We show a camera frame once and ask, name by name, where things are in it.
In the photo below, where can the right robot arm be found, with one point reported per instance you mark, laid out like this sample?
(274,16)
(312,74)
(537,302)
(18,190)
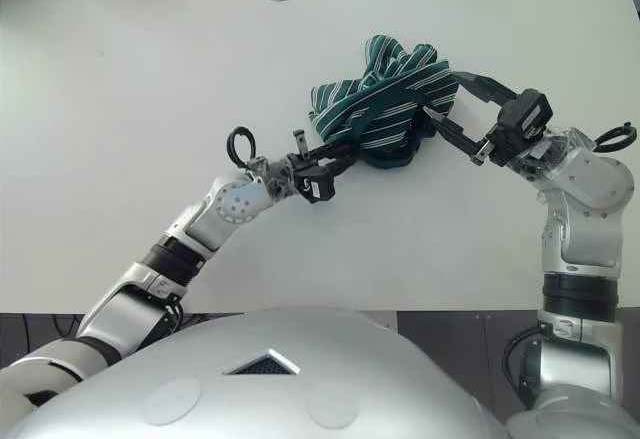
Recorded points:
(585,239)

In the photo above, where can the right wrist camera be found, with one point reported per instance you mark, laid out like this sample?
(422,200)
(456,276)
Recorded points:
(526,114)

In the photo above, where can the green striped T-shirt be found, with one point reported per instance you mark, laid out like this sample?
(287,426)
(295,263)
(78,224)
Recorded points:
(390,109)

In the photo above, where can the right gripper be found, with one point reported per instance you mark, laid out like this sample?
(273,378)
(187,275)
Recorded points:
(505,151)

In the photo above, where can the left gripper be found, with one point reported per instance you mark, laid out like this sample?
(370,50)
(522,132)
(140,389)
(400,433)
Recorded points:
(302,161)

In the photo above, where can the robot body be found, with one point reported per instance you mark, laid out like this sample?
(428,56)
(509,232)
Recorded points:
(280,389)

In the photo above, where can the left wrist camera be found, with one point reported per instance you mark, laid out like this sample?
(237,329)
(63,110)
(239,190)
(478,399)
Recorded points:
(316,186)

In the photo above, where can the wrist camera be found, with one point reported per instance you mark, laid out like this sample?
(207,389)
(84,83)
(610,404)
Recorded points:
(316,186)
(526,114)

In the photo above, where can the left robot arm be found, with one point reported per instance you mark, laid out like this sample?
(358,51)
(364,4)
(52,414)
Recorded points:
(200,219)

